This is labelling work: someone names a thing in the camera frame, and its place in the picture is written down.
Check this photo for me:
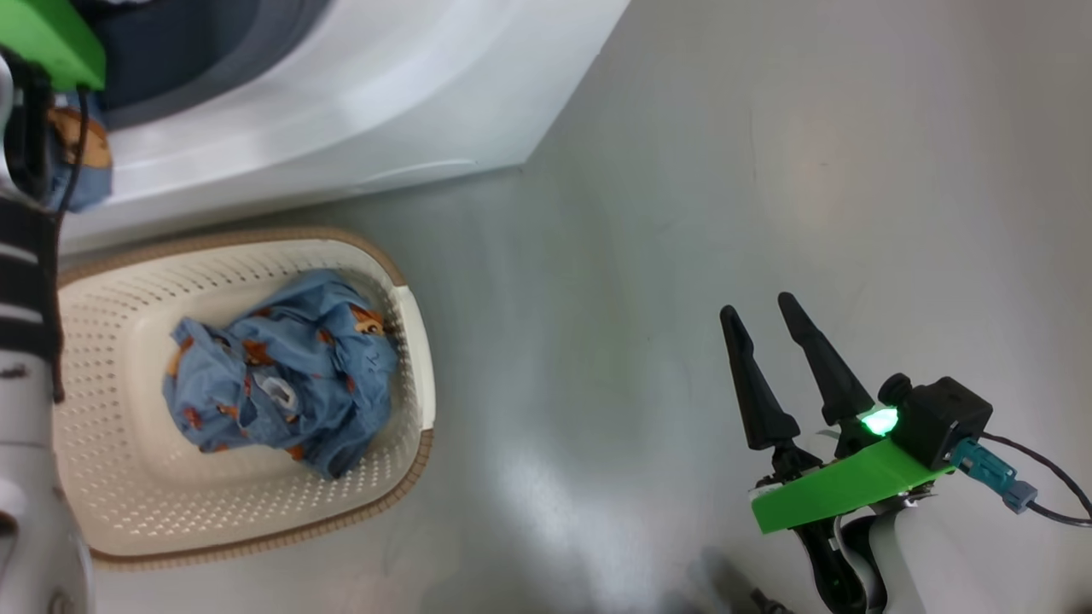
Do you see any blue garment with orange patch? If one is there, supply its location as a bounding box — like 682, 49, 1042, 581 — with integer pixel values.
47, 90, 113, 214

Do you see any thin black cable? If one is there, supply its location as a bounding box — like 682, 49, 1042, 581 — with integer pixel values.
977, 431, 1092, 528

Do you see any white front-load washing machine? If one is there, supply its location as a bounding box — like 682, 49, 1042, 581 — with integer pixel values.
51, 0, 632, 257

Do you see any cream perforated laundry basket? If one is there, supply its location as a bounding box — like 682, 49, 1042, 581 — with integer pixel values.
51, 226, 436, 571

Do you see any teal cable connector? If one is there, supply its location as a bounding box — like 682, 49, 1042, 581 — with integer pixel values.
951, 437, 1039, 514

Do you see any blue bear print garment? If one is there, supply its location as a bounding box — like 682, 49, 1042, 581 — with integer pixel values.
162, 269, 400, 480

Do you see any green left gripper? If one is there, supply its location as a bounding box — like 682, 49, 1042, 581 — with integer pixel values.
0, 0, 107, 93

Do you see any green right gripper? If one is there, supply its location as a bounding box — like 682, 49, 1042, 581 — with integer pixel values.
719, 292, 956, 536

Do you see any grey rubber door gasket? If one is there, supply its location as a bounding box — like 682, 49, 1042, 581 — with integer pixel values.
85, 0, 334, 133

